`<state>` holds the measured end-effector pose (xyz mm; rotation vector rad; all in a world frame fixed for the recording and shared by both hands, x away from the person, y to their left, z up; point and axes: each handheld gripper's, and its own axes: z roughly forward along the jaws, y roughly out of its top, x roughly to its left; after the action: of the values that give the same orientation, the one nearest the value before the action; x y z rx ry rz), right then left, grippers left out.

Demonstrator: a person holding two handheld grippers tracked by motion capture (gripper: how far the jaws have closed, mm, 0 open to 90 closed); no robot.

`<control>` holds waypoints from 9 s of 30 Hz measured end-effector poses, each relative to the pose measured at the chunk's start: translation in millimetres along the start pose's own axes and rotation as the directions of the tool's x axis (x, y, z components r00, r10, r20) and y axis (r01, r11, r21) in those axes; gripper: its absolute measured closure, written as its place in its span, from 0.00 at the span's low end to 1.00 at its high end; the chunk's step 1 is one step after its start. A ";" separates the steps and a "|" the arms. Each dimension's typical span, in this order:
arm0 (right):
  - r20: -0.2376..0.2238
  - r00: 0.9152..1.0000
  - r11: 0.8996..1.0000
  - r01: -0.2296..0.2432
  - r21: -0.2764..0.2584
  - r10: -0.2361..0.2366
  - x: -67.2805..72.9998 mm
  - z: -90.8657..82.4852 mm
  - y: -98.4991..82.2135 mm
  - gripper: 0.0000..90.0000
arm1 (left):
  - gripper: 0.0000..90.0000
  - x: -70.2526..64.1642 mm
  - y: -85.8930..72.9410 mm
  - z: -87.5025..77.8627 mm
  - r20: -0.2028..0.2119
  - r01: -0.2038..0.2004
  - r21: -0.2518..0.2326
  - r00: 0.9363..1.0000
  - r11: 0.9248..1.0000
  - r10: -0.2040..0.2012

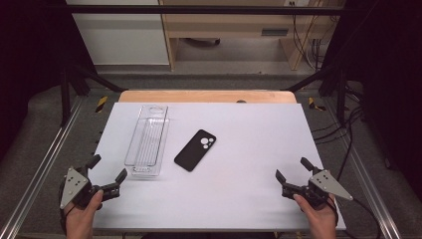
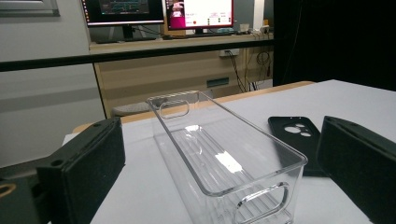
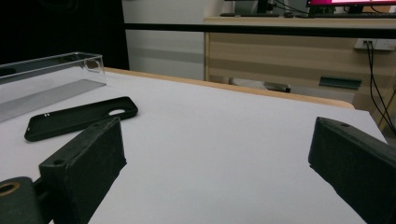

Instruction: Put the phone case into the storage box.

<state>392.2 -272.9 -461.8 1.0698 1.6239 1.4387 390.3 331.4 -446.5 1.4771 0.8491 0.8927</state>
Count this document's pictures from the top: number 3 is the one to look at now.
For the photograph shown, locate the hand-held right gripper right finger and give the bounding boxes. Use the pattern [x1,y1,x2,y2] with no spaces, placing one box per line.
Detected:
[307,116,396,224]

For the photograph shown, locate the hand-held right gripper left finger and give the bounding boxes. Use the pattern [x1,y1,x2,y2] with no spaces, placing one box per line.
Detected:
[38,116,128,224]

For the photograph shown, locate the black phone case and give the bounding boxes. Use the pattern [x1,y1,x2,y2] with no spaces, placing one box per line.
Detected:
[23,96,139,143]

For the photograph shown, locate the clear plastic tray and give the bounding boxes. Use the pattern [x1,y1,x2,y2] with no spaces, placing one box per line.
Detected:
[0,51,106,124]

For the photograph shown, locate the white power strip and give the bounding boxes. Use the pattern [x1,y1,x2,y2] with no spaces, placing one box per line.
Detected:
[354,38,396,51]

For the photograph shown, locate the wooden desk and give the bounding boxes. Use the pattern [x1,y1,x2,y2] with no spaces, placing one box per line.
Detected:
[204,16,396,125]

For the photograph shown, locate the white cabinet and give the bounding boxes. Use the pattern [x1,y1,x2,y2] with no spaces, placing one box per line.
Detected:
[121,0,228,81]

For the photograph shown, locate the black curtain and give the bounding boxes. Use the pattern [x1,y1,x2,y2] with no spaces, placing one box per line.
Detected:
[0,0,130,71]

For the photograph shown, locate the black keyboard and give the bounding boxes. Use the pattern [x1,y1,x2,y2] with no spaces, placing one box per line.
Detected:
[219,12,280,18]
[295,12,396,19]

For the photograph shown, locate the computer monitor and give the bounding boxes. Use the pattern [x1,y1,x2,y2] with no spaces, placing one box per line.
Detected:
[306,0,396,7]

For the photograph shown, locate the black monitor stand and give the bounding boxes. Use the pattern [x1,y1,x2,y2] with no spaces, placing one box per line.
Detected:
[255,0,276,15]

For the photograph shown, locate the black power cable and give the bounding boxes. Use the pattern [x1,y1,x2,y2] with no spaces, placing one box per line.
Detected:
[369,40,396,127]
[365,40,396,136]

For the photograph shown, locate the black horizontal frame bar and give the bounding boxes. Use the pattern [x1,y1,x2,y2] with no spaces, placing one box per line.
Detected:
[124,22,396,40]

